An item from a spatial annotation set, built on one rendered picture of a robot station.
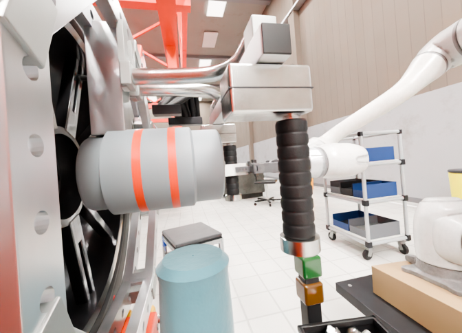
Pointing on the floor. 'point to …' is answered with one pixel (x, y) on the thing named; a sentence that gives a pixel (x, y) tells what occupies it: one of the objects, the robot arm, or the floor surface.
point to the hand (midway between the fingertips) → (232, 169)
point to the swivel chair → (265, 188)
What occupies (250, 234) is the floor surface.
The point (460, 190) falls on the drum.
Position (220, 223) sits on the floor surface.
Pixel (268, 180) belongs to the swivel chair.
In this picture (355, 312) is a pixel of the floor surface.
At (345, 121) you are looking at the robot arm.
